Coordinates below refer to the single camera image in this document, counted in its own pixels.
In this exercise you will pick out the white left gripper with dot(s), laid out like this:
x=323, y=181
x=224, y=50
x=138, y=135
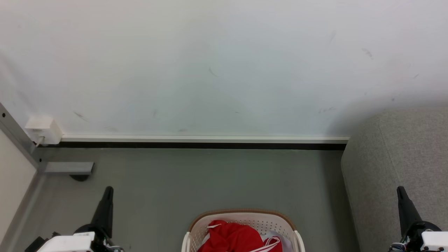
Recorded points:
x=68, y=243

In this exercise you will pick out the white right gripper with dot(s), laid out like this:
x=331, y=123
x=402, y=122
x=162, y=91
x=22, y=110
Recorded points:
x=428, y=239

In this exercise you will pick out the white perforated laundry basket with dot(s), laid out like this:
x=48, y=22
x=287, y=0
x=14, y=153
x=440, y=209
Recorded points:
x=245, y=220

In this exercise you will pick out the grey fabric sofa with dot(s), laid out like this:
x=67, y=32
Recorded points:
x=402, y=175

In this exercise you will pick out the red and white garment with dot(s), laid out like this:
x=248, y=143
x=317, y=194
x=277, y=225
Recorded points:
x=234, y=238

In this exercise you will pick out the black round foot pad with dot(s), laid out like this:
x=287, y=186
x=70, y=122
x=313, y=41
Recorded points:
x=79, y=177

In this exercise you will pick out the white partition with grey frame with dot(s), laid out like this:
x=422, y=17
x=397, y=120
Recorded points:
x=14, y=168

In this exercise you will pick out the white wall power adapter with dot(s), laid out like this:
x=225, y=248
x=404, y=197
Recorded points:
x=43, y=130

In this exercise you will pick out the grey metal bracket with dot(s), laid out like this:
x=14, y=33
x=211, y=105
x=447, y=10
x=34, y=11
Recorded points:
x=68, y=168

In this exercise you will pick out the white and black baseboard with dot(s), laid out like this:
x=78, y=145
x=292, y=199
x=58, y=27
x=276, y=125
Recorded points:
x=203, y=141

